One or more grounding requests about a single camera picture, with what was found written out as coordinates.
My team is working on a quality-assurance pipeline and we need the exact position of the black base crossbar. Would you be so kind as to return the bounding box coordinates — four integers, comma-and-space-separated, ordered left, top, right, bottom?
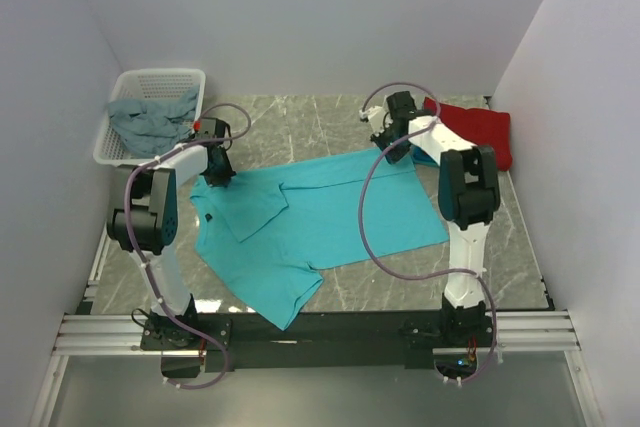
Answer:
140, 308, 495, 379

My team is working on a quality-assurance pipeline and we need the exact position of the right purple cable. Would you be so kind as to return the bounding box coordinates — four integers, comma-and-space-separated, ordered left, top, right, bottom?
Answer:
358, 80, 501, 386

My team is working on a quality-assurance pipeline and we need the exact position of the aluminium rail frame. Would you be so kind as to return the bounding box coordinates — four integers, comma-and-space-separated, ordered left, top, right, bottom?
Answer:
32, 175, 603, 426

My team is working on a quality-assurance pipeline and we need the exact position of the folded teal t-shirt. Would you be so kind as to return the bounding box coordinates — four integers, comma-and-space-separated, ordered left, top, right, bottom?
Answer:
411, 146, 438, 167

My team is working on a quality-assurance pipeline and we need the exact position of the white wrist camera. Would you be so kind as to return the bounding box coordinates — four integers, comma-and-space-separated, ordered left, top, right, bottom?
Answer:
359, 106, 393, 132
193, 117, 231, 140

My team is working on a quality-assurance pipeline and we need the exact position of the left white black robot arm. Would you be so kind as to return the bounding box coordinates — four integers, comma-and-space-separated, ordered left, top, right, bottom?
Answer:
107, 118, 235, 349

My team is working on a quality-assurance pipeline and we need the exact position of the grey-blue crumpled t-shirt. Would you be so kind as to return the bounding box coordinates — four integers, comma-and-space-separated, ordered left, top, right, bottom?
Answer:
107, 86, 199, 158

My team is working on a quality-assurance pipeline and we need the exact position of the white plastic laundry basket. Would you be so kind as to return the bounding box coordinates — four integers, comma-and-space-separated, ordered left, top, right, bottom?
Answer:
93, 68, 206, 166

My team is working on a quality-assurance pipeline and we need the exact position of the folded red t-shirt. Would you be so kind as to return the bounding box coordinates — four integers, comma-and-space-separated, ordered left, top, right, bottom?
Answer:
440, 103, 513, 172

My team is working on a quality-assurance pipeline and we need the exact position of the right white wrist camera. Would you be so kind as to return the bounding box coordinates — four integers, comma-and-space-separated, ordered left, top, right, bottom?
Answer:
359, 106, 393, 132

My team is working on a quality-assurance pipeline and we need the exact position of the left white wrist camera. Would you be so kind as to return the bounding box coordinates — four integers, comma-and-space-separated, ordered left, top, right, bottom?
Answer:
193, 117, 231, 140

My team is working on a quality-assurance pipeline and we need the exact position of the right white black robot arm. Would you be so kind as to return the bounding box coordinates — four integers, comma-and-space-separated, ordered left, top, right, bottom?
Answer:
359, 91, 501, 346

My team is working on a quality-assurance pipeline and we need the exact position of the light blue t-shirt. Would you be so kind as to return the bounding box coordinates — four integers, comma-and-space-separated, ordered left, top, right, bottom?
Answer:
190, 149, 449, 330

